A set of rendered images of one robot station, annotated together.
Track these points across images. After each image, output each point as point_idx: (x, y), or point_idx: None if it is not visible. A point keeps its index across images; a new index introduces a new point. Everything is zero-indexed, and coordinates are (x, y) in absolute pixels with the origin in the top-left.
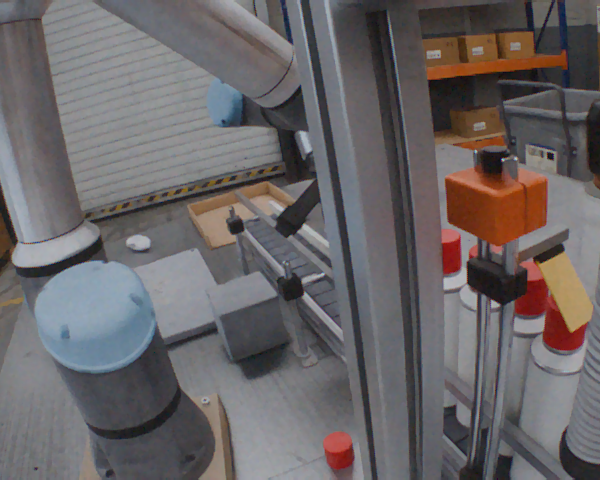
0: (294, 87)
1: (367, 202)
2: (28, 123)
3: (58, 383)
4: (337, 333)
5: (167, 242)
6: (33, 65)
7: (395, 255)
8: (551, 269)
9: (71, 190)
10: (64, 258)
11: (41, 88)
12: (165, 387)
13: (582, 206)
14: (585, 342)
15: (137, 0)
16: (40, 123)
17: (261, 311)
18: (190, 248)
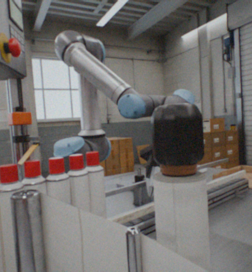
0: (115, 99)
1: (8, 111)
2: (82, 99)
3: (109, 185)
4: (141, 206)
5: (212, 174)
6: (85, 84)
7: None
8: (32, 147)
9: (92, 120)
10: (82, 135)
11: (87, 90)
12: (67, 171)
13: None
14: (29, 179)
15: (79, 70)
16: (85, 100)
17: (143, 188)
18: (211, 179)
